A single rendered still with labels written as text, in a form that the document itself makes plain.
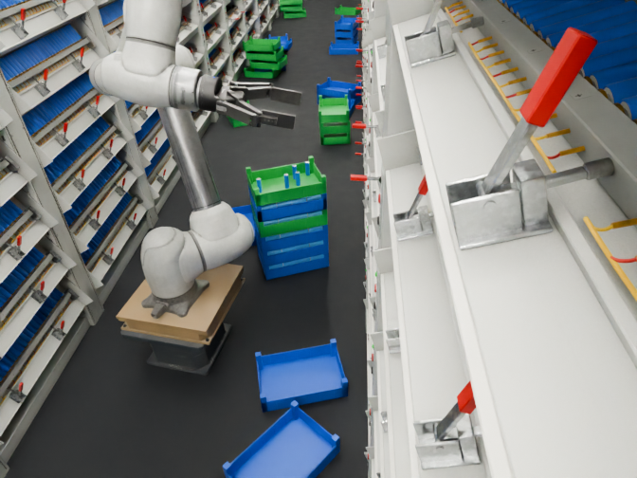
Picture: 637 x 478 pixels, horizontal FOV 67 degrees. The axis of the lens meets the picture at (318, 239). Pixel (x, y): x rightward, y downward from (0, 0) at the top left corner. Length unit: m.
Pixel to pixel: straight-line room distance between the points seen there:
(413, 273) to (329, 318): 1.52
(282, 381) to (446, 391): 1.43
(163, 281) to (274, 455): 0.66
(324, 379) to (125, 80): 1.19
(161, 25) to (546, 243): 0.98
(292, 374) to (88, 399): 0.73
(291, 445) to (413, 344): 1.26
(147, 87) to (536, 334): 1.00
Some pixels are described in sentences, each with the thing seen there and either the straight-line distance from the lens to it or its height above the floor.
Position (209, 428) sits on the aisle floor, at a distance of 1.76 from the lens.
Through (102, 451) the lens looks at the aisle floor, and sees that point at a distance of 1.83.
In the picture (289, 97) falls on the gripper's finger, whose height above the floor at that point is 1.05.
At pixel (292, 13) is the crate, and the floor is 0.05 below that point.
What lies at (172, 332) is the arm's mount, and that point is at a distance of 1.75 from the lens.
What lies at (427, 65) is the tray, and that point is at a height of 1.31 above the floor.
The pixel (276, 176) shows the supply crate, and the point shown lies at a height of 0.41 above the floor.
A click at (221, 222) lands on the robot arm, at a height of 0.53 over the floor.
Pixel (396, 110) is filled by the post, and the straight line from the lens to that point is 0.67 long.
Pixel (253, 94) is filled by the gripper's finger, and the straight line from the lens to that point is 1.15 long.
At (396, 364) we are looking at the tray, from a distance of 0.68.
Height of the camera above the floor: 1.45
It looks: 37 degrees down
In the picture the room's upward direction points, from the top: 3 degrees counter-clockwise
